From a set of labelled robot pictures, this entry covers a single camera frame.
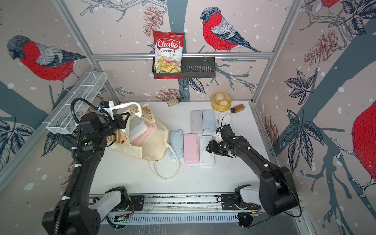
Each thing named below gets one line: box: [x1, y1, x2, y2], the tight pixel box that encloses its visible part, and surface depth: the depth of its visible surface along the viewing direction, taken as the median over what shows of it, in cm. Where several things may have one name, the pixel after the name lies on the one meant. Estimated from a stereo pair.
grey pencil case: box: [169, 129, 185, 159], surface depth 95 cm
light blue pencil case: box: [202, 108, 216, 131], surface depth 108 cm
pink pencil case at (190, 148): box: [183, 133, 199, 164], surface depth 93 cm
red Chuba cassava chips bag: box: [152, 30, 185, 80], surface depth 86 cm
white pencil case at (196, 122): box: [190, 110, 204, 134], surface depth 107 cm
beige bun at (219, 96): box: [214, 92, 225, 101], surface depth 120 cm
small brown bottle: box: [230, 103, 246, 114], surface depth 116 cm
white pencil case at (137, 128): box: [129, 115, 149, 142], surface depth 97 cm
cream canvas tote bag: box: [107, 101, 180, 181], surface depth 87 cm
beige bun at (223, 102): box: [218, 99, 229, 106], surface depth 115 cm
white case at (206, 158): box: [199, 135, 215, 166], surface depth 90 cm
